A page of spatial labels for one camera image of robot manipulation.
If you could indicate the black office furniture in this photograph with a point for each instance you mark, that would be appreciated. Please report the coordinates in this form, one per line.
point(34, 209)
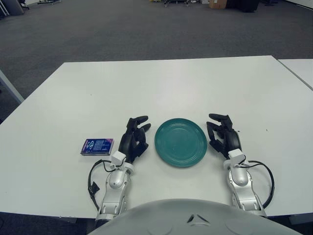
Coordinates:
point(244, 5)

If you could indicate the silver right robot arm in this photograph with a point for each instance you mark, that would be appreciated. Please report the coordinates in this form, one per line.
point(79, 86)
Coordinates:
point(242, 183)

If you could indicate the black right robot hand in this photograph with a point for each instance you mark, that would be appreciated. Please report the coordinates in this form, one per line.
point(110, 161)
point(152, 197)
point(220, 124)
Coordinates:
point(232, 140)

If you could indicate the teal round plate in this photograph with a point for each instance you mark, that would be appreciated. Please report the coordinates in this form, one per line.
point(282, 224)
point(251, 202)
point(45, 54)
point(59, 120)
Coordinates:
point(180, 143)

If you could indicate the black office chair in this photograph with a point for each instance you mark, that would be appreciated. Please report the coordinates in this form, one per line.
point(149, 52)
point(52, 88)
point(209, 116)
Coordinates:
point(24, 3)

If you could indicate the grey desk edge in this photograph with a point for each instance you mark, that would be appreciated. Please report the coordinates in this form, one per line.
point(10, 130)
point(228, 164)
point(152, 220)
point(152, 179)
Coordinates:
point(11, 89)

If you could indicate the grey robot torso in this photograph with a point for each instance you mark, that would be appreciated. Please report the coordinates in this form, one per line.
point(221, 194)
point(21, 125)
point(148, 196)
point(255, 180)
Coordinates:
point(190, 220)

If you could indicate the brown cardboard box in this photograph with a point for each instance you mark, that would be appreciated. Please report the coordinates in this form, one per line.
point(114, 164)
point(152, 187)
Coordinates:
point(216, 3)

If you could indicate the white adjacent table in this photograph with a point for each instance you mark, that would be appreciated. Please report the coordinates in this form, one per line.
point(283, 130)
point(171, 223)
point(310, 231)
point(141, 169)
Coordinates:
point(300, 71)

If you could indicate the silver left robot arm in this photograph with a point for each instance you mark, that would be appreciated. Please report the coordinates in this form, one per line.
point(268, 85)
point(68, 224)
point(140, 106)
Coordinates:
point(115, 186)

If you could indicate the blue purple gum box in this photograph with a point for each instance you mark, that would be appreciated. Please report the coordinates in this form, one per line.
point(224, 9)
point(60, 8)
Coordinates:
point(97, 146)

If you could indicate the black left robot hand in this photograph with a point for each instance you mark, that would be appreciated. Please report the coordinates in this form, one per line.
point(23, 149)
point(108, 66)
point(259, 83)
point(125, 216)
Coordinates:
point(129, 143)

